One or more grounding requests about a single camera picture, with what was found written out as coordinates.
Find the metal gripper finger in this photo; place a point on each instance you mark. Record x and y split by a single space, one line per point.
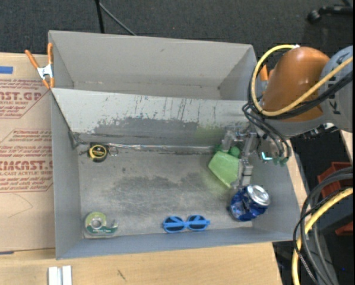
246 171
228 139

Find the crushed blue drink can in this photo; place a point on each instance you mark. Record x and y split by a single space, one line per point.
248 203

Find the blue sunglasses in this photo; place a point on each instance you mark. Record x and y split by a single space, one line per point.
183 224

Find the grey metal bin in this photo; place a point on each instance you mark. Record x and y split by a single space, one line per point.
153 183

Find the yellow and black tape measure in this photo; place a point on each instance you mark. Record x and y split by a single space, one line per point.
98 152

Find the green tape dispenser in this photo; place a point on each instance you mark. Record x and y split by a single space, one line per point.
96 224

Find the brown cardboard board red print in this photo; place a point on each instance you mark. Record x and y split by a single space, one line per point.
23 188

